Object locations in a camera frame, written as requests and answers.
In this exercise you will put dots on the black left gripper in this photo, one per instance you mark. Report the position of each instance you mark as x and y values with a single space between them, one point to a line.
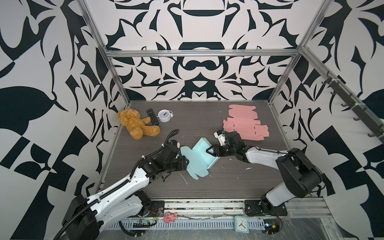
182 164

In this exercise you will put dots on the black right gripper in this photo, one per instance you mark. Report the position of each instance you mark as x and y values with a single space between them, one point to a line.
215 147

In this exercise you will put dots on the light blue paper box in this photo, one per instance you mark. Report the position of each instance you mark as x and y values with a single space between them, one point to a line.
199 160

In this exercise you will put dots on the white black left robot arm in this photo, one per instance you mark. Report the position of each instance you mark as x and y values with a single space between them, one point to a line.
87 217

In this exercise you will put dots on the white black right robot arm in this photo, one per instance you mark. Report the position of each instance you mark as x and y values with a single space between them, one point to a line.
300 176

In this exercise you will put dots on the pink flat paper boxes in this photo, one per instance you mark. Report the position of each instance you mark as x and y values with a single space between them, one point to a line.
244 120

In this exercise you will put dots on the black remote control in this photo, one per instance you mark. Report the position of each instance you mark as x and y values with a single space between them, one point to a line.
152 116

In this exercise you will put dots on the white round alarm clock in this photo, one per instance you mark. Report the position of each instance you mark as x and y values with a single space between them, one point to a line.
165 115

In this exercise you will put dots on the pink small toy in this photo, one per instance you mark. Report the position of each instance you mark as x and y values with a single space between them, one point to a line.
170 217

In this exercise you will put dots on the brown teddy bear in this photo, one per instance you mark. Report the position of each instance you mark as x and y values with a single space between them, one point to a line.
136 126

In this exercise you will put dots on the green square clock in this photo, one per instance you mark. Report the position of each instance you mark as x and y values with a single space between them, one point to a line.
241 224

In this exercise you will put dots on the small electronics board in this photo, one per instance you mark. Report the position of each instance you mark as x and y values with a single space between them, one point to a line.
272 226

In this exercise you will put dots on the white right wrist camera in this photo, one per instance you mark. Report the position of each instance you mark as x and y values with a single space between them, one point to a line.
221 137

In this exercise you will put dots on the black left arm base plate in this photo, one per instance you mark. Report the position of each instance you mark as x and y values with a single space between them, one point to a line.
152 209

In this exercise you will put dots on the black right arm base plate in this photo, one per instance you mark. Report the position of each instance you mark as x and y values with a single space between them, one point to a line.
256 208

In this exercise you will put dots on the white slotted cable duct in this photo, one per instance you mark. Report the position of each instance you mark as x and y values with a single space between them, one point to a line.
206 224

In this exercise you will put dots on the black wall hook rail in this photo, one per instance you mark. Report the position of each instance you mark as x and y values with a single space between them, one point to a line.
352 102

